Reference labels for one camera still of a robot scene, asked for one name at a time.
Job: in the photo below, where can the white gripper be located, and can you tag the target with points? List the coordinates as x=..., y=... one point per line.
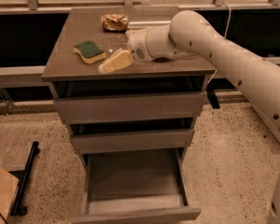
x=137, y=45

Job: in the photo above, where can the green yellow sponge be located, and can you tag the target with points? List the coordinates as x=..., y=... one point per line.
x=89, y=52

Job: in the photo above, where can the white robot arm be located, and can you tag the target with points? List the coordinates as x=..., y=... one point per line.
x=189, y=33

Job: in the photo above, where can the grey drawer cabinet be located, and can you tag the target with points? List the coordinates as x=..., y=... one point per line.
x=69, y=77

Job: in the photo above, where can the grey top drawer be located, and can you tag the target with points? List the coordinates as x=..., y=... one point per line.
x=130, y=107

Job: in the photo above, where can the grey middle drawer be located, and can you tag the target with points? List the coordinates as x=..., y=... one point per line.
x=117, y=142

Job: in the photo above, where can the grey open bottom drawer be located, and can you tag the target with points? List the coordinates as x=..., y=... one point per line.
x=136, y=187

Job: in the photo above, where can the cardboard box left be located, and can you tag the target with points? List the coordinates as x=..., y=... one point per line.
x=8, y=187

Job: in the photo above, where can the black metal bar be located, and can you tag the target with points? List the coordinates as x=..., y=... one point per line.
x=17, y=208

